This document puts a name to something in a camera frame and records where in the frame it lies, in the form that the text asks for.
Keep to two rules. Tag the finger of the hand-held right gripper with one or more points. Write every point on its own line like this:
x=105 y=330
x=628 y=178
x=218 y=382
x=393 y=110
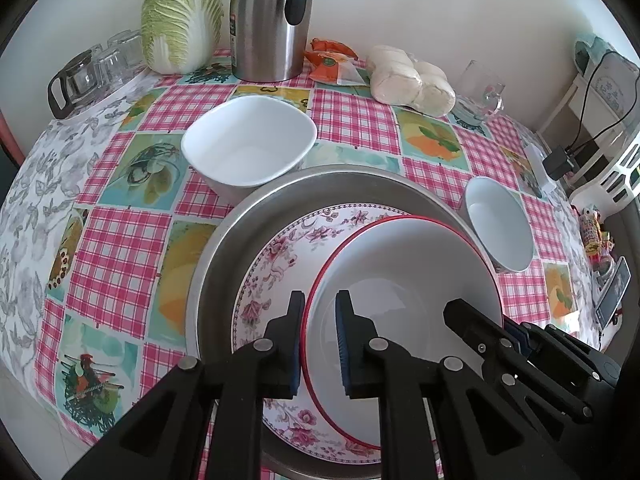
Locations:
x=475 y=332
x=520 y=336

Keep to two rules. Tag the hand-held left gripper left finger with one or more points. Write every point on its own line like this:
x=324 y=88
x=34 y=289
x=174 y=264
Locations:
x=296 y=355

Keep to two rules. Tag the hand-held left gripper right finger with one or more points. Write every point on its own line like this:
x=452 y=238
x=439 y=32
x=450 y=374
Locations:
x=342 y=345

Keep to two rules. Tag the red rimmed strawberry bowl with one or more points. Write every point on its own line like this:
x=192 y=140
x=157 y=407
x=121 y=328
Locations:
x=400 y=270

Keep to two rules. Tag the floral print plate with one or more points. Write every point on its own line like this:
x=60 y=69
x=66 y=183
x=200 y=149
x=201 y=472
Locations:
x=280 y=260

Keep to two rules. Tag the pale blue bowl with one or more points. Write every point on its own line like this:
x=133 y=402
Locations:
x=500 y=225

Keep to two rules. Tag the steel round basin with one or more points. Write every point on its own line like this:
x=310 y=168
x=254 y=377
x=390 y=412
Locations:
x=220 y=270

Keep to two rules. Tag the white square bowl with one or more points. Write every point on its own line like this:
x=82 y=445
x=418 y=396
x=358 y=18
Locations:
x=245 y=145

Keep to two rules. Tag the black phone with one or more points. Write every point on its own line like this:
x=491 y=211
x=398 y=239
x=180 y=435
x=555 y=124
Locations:
x=612 y=290

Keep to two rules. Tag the colourful snack packets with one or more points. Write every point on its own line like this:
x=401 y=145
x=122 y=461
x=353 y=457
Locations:
x=592 y=232

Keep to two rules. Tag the white power strip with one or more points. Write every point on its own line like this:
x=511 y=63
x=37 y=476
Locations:
x=537 y=170

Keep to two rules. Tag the black charger adapter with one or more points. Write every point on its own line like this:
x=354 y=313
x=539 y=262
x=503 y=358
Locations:
x=559 y=164

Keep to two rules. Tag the white plastic basket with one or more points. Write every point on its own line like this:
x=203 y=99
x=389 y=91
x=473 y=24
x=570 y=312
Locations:
x=615 y=175

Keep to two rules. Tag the checkered fruit print tablecloth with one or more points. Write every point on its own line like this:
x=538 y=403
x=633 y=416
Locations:
x=140 y=240

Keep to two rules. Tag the glass mug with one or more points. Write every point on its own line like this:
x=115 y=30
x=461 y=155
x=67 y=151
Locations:
x=475 y=92

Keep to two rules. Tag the bag of steamed buns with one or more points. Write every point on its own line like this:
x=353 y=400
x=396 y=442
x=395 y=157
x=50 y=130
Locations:
x=410 y=80

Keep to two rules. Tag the pale printed cushion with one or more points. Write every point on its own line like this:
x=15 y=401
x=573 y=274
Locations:
x=615 y=85

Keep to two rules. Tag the clear plastic packet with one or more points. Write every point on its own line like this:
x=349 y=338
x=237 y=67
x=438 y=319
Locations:
x=352 y=76

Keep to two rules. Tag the orange snack packet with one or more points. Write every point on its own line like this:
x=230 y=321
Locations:
x=325 y=62

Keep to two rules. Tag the grey floral tablecloth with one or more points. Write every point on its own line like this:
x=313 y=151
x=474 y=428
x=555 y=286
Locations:
x=30 y=200

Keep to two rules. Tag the stainless steel thermos jug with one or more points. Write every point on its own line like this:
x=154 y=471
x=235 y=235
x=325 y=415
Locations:
x=260 y=25

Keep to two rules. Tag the clear drinking glass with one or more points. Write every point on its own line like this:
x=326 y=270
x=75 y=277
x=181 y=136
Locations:
x=114 y=65
x=129 y=45

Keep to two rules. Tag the napa cabbage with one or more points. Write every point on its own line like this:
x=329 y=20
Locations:
x=180 y=15

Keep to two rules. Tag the pink board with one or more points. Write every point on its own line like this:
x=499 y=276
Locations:
x=7 y=135

